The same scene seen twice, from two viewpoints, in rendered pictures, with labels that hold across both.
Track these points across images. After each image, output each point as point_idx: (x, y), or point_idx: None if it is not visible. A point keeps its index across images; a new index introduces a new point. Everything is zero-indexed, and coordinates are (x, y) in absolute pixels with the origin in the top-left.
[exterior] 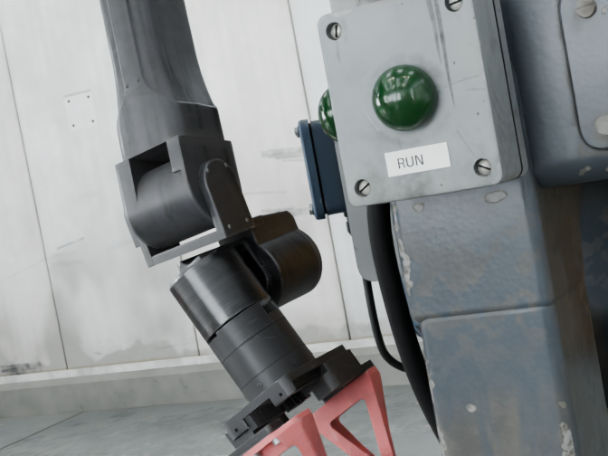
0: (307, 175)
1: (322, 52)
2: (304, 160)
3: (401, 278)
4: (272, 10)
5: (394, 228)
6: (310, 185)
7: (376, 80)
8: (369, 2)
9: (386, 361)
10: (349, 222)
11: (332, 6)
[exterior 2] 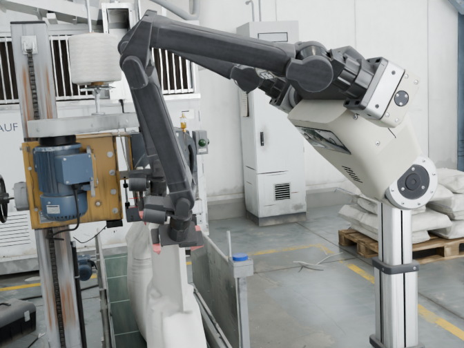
0: (92, 168)
1: (206, 134)
2: (92, 163)
3: (80, 199)
4: None
5: (196, 159)
6: (92, 170)
7: (208, 139)
8: (99, 125)
9: (79, 225)
10: (93, 181)
11: (71, 123)
